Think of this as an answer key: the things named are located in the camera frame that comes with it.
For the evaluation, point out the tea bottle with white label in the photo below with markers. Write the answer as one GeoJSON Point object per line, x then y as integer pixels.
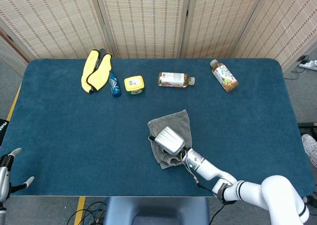
{"type": "Point", "coordinates": [174, 80]}

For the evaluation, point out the black equipment frame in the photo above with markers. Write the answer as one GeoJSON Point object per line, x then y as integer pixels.
{"type": "Point", "coordinates": [308, 127]}

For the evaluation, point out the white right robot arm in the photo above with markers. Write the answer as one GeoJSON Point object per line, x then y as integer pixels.
{"type": "Point", "coordinates": [247, 185]}

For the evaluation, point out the black equipment with white lettering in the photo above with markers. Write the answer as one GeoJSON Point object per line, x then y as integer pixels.
{"type": "Point", "coordinates": [3, 130]}

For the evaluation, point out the tea bottle with colourful label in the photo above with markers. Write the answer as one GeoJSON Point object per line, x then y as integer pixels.
{"type": "Point", "coordinates": [225, 76]}

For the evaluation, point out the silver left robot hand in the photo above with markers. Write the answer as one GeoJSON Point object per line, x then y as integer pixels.
{"type": "Point", "coordinates": [3, 178]}

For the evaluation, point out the yellow and black garment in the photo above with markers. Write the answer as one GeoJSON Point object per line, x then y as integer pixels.
{"type": "Point", "coordinates": [96, 71]}

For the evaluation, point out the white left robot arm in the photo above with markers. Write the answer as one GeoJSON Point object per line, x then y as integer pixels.
{"type": "Point", "coordinates": [2, 213]}

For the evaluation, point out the grey shorts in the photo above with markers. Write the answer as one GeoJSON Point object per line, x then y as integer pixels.
{"type": "Point", "coordinates": [173, 126]}

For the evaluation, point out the blue patterned bottle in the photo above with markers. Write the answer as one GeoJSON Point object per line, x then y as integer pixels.
{"type": "Point", "coordinates": [114, 85]}

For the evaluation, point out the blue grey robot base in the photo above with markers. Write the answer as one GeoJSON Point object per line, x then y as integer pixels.
{"type": "Point", "coordinates": [157, 211]}

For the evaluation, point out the woven folding screen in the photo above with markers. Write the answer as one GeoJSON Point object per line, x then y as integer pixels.
{"type": "Point", "coordinates": [158, 21]}

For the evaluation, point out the white sneaker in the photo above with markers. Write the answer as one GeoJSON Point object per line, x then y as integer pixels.
{"type": "Point", "coordinates": [310, 147]}

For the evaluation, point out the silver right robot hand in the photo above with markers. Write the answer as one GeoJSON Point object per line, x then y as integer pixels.
{"type": "Point", "coordinates": [169, 140]}

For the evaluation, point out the yellow lidded square jar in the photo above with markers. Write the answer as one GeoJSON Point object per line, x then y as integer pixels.
{"type": "Point", "coordinates": [134, 85]}

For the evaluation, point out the white power strip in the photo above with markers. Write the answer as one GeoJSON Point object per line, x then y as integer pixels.
{"type": "Point", "coordinates": [309, 64]}

